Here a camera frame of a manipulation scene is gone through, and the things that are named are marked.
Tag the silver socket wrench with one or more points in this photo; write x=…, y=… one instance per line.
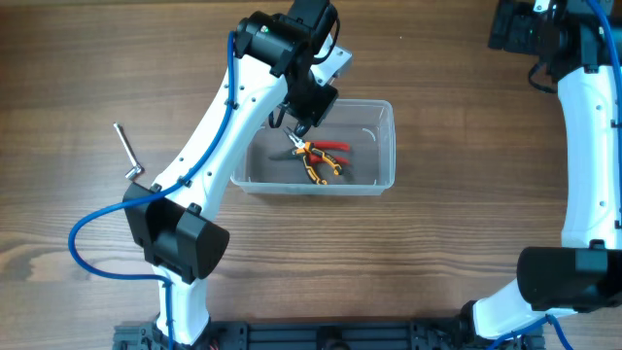
x=137, y=169

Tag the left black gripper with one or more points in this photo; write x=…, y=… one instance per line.
x=316, y=112

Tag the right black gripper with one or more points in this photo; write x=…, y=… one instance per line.
x=515, y=14

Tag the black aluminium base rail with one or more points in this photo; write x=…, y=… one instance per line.
x=417, y=334

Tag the orange black long-nose pliers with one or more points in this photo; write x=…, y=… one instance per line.
x=307, y=152

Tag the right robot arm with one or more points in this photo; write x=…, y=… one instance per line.
x=578, y=43

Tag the clear plastic storage container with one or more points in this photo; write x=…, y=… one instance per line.
x=366, y=125

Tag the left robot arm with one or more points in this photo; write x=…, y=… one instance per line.
x=282, y=62

